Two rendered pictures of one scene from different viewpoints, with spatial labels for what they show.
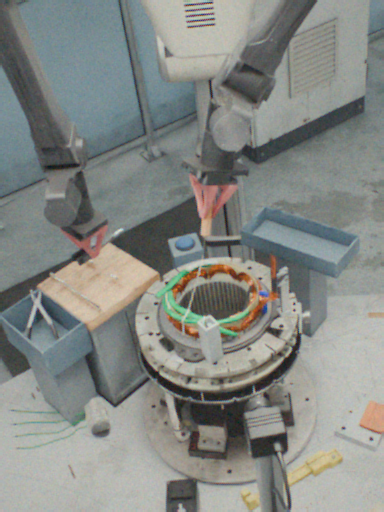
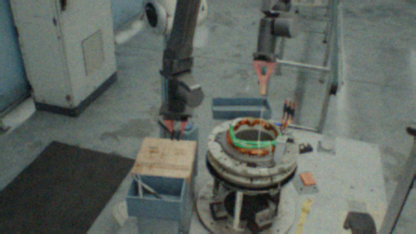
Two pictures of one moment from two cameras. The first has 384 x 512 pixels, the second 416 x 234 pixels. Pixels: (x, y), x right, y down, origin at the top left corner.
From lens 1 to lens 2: 97 cm
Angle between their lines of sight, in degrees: 40
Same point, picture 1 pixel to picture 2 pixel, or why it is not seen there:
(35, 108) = (190, 30)
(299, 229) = (232, 105)
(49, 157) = (178, 66)
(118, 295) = (188, 158)
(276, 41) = not seen: outside the picture
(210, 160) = (269, 49)
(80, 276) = (153, 158)
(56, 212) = (194, 97)
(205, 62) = not seen: hidden behind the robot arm
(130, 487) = not seen: outside the picture
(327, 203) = (131, 126)
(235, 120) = (295, 21)
